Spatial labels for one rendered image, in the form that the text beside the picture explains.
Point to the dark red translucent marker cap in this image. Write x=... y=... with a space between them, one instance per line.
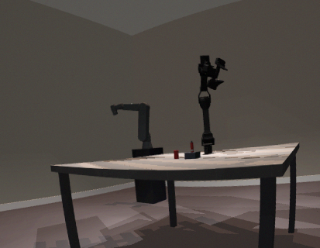
x=176 y=154

